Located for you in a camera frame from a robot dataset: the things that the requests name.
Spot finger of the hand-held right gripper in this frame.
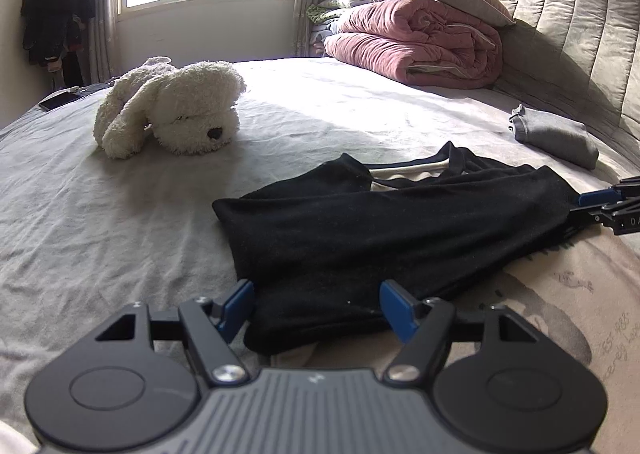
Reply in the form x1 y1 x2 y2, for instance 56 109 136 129
577 176 640 208
570 206 621 235

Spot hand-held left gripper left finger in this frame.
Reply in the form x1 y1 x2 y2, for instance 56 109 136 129
92 279 256 387

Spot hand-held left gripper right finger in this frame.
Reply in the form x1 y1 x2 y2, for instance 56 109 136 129
379 280 543 389

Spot beige black-sleeved sweatshirt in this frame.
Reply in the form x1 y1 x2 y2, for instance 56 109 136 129
212 141 640 415

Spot dark hanging clothes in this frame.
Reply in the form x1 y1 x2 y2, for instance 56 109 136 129
20 0 96 69

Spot grey folded sweater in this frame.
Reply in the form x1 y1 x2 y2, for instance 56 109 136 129
509 104 600 171

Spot grey bed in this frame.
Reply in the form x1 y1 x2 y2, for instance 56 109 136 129
0 56 640 454

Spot grey quilted headboard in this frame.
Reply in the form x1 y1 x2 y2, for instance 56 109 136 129
430 0 640 175

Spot white plush dog toy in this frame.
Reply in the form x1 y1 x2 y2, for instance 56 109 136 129
94 56 247 161

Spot pink folded quilt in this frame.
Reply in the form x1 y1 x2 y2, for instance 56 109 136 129
322 0 503 89

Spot black smartphone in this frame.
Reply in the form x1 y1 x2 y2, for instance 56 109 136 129
39 90 83 112

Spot green patterned pillow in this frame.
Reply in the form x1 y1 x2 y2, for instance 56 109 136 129
306 0 373 42

